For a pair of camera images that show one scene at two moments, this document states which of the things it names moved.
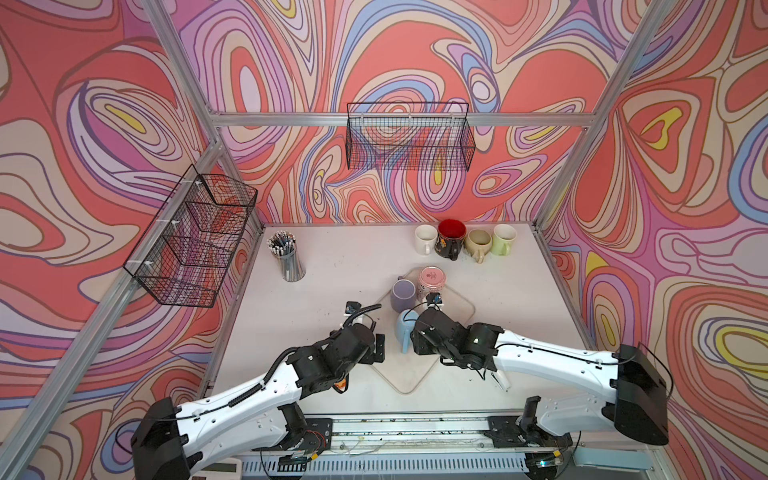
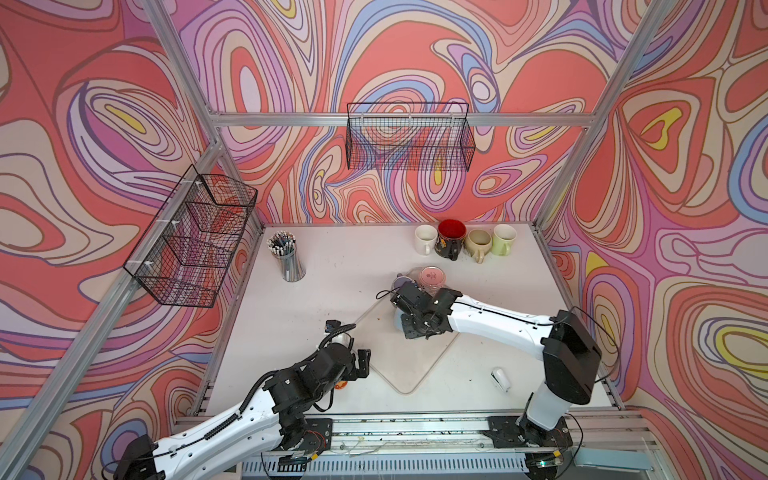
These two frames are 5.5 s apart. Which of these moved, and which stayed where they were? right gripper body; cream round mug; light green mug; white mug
Moved: right gripper body
Stayed: light green mug; cream round mug; white mug
